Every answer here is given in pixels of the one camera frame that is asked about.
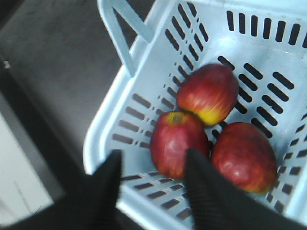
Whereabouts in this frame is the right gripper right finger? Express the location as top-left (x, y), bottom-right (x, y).
top-left (186, 149), bottom-right (306, 230)

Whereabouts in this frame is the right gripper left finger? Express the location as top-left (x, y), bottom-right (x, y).
top-left (5, 150), bottom-right (122, 230)

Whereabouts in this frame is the red apple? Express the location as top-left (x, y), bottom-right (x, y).
top-left (211, 122), bottom-right (277, 194)
top-left (176, 63), bottom-right (239, 126)
top-left (150, 111), bottom-right (210, 180)

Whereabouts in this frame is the light blue plastic basket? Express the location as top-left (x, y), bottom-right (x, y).
top-left (83, 0), bottom-right (307, 230)

